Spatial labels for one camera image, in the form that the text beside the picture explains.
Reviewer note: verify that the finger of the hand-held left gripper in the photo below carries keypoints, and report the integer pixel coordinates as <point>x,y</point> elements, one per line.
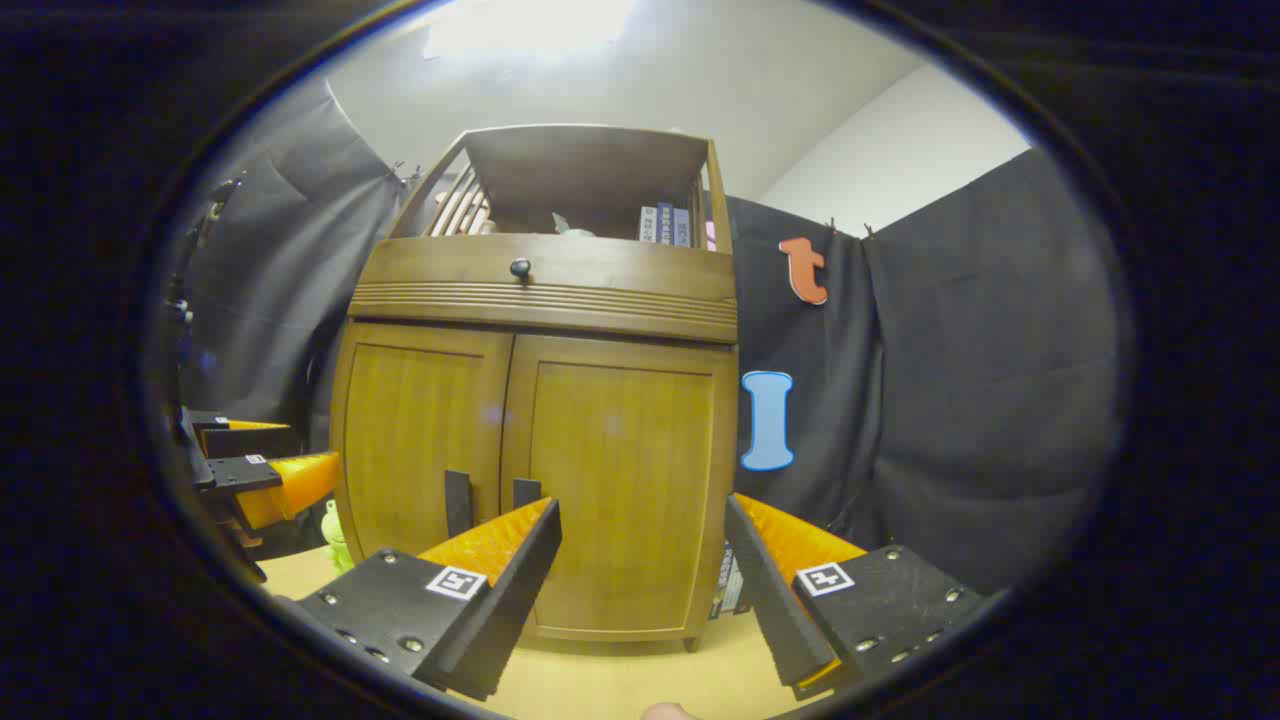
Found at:
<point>290,485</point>
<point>245,440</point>

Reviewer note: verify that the white book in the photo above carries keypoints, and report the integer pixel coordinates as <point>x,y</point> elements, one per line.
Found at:
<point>648,225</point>

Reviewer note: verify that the wooden double-door shoe cabinet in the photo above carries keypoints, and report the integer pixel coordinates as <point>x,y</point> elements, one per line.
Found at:
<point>580,170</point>

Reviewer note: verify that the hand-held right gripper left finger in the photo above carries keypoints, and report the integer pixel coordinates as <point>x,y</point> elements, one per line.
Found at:
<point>510,600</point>

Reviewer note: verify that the black backdrop cloth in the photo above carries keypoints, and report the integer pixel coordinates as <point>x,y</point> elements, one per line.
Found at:
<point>980,350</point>

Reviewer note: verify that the printed box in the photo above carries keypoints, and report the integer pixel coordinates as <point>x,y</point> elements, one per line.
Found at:
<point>732,585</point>

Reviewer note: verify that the wooden cabinet door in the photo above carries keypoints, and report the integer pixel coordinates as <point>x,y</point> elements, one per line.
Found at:
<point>630,450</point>
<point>420,430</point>

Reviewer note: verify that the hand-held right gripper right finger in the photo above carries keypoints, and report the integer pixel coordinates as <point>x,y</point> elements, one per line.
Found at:
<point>775,600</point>

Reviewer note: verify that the black round drawer knob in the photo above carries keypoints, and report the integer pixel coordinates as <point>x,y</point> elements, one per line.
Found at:
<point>520,268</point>

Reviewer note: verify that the green frog toy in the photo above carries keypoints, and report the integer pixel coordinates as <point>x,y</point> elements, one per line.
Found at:
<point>338,540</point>

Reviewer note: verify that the dark blue book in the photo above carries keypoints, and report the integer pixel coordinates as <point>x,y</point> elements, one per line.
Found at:
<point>665,224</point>

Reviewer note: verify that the wooden cabinet drawer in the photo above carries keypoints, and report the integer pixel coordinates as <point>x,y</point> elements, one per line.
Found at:
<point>620,280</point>

